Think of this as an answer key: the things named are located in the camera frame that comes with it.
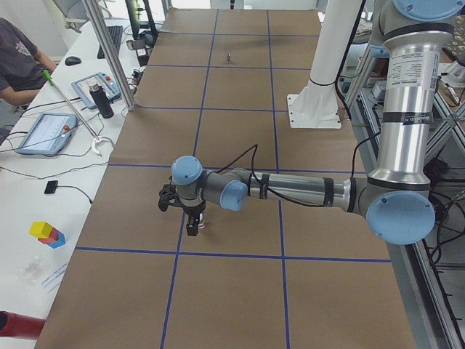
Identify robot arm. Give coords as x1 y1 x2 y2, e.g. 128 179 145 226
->
158 1 464 245

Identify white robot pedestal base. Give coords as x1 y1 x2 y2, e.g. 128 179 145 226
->
287 0 364 129

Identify red cylinder object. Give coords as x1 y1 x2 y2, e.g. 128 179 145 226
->
1 311 46 340

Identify blue teach pendant near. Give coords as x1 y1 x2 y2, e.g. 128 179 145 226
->
16 113 78 156

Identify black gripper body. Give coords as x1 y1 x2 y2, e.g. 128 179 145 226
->
182 203 206 218

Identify black keyboard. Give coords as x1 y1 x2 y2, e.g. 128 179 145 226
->
97 25 124 59

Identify green handled reacher grabber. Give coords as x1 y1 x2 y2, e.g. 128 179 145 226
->
41 69 113 156

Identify aluminium frame post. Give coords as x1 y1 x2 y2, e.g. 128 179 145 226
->
82 0 135 111

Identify black computer mouse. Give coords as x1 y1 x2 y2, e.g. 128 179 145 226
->
65 56 81 66

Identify blue teach pendant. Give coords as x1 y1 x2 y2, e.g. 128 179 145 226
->
71 72 121 109
16 113 78 156

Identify yellow red blue blocks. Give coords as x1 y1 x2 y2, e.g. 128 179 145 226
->
29 221 65 249

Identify clear plastic bag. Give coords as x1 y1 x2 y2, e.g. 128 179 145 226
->
17 255 49 289

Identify blue teach pendant far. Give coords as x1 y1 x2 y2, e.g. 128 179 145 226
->
71 72 121 109

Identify black water bottle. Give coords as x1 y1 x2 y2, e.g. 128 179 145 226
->
89 84 114 119

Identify seated person in grey shirt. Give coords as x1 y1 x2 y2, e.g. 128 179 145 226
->
1 18 57 106

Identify small black square device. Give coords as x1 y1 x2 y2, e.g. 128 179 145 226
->
44 180 58 195

